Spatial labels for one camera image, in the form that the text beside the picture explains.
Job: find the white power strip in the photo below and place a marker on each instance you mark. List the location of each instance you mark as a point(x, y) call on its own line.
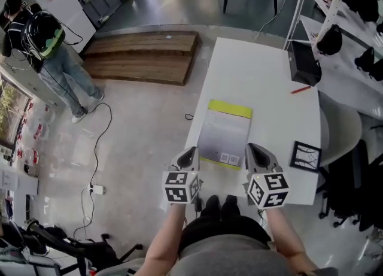
point(98, 190)

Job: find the person's grey shirt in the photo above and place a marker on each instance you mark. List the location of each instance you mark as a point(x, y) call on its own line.
point(233, 257)

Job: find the person's right forearm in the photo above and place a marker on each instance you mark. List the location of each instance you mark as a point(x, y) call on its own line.
point(284, 239)

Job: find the wooden step platform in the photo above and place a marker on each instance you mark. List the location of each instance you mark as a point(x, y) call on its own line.
point(143, 59)

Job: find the group of black bags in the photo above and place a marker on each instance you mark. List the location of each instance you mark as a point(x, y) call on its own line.
point(329, 39)

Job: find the black high-back office chair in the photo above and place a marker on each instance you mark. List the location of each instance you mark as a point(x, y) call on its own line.
point(98, 252)

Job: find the red pen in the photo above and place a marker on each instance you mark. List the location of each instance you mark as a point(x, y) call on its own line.
point(300, 89)

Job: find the person's left black shoe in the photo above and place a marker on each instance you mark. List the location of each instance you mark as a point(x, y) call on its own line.
point(211, 206)

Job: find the group of red label bottles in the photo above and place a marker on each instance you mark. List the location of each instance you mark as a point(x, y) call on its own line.
point(37, 131)

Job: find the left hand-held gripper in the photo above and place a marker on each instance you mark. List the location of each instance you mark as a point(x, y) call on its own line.
point(179, 188)

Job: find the white paperback book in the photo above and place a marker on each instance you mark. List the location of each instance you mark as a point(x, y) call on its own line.
point(224, 131)

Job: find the person's left forearm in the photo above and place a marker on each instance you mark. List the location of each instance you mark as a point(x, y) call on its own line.
point(164, 239)

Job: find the person's black trousers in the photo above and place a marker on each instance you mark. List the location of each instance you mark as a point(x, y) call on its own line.
point(221, 228)

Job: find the person's black shoe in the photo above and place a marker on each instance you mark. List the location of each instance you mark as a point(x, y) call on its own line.
point(211, 206)
point(230, 206)

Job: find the black framed picture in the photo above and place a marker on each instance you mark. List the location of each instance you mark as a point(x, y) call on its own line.
point(305, 156)

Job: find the white shelf rack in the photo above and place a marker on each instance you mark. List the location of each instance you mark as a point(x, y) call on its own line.
point(299, 8)

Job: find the black box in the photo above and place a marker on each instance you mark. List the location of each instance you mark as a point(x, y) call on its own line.
point(303, 65)

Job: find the window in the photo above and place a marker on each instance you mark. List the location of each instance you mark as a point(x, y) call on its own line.
point(9, 110)

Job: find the person's right black shoe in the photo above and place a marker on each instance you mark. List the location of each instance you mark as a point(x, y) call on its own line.
point(230, 206)

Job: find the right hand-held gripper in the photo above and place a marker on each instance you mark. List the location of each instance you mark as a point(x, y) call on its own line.
point(267, 189)

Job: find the white cabinet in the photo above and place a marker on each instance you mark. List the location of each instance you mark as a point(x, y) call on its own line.
point(68, 8)

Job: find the beige shell chair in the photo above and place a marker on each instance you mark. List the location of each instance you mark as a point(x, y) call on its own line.
point(341, 128)

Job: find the grey drawer cabinet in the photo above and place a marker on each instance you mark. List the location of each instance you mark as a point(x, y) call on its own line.
point(101, 2)

